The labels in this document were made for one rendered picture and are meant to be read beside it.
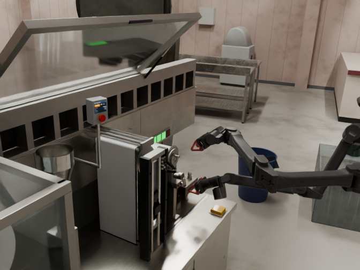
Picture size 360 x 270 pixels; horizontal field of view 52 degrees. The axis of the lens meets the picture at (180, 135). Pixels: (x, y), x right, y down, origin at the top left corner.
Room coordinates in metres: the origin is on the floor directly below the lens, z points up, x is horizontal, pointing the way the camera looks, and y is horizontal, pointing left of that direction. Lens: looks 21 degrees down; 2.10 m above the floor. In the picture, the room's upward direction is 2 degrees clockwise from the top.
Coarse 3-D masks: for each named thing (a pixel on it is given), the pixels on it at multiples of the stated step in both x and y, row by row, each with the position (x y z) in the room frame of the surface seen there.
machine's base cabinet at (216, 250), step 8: (224, 224) 1.93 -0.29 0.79; (216, 232) 1.82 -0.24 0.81; (224, 232) 1.94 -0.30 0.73; (216, 240) 1.83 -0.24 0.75; (224, 240) 1.95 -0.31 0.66; (208, 248) 1.73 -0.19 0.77; (216, 248) 1.84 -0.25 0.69; (224, 248) 1.96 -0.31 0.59; (200, 256) 1.64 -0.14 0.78; (208, 256) 1.74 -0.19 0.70; (216, 256) 1.85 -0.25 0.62; (224, 256) 1.96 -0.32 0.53; (192, 264) 1.56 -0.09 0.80; (200, 264) 1.64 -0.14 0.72; (208, 264) 1.74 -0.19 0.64; (216, 264) 1.86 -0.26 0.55; (224, 264) 1.98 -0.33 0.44
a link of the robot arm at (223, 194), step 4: (220, 176) 1.78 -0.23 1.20; (224, 176) 1.78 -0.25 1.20; (228, 176) 1.77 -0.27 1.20; (224, 180) 1.77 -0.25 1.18; (228, 180) 1.76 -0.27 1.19; (224, 184) 1.80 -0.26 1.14; (220, 188) 1.77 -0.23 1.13; (224, 188) 1.77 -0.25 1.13; (216, 192) 1.75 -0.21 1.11; (220, 192) 1.75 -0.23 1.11; (224, 192) 1.75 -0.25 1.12; (216, 196) 1.74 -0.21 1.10; (220, 196) 1.74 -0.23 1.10; (224, 196) 1.74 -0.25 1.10
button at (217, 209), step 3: (213, 207) 1.91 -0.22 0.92; (216, 207) 1.91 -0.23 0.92; (219, 207) 1.91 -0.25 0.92; (222, 207) 1.91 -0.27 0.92; (225, 207) 1.91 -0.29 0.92; (213, 210) 1.88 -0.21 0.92; (216, 210) 1.88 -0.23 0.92; (219, 210) 1.88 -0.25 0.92; (222, 210) 1.88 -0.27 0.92; (225, 210) 1.91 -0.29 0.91; (216, 213) 1.87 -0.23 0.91; (219, 213) 1.86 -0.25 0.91; (222, 213) 1.87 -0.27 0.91
